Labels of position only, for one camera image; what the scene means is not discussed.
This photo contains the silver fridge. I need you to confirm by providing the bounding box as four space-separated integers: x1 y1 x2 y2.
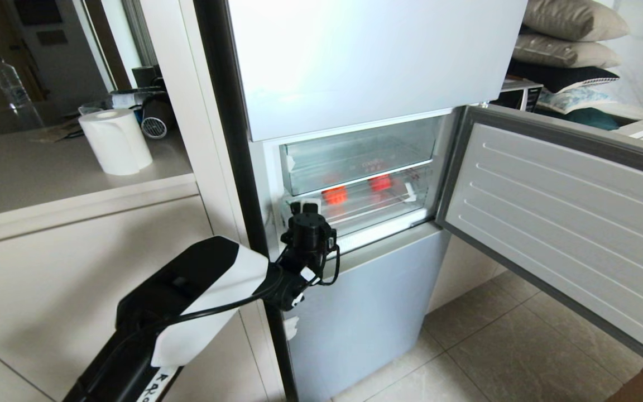
193 0 529 402

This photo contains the silver freezer door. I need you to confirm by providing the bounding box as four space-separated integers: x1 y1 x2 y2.
284 222 452 402

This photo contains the beige counter cabinet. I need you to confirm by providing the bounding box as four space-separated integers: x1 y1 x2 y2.
0 128 269 402

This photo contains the white low cabinet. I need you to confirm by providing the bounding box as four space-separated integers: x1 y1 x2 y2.
606 103 643 147

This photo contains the white paper towel roll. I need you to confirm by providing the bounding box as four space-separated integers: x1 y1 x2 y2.
79 109 153 176

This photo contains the beige pillow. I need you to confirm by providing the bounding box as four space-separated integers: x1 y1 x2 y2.
512 32 622 69
522 0 630 42

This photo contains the large silver fridge door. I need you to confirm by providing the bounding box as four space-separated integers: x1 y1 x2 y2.
227 0 527 142

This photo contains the teal cushion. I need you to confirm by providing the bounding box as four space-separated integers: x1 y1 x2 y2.
534 106 621 132

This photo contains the clear fridge drawer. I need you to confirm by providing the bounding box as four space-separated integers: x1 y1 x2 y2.
282 162 434 240
280 116 446 196

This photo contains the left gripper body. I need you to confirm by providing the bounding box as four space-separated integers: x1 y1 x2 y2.
281 202 338 261

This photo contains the clear plastic water bottle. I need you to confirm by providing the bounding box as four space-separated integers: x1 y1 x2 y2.
0 55 43 129

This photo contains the black cable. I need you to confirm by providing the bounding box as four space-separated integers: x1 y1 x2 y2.
321 237 342 286
148 262 286 336

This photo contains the patterned white pillow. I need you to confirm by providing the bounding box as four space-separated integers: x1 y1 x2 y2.
536 87 615 114

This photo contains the silver fridge door ribbed inside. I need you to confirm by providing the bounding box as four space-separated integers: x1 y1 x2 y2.
436 105 643 377

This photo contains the black hair dryer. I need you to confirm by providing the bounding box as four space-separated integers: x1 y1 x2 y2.
141 92 176 139

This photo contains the dark navy pillow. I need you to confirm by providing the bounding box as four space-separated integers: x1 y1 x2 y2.
507 59 619 94

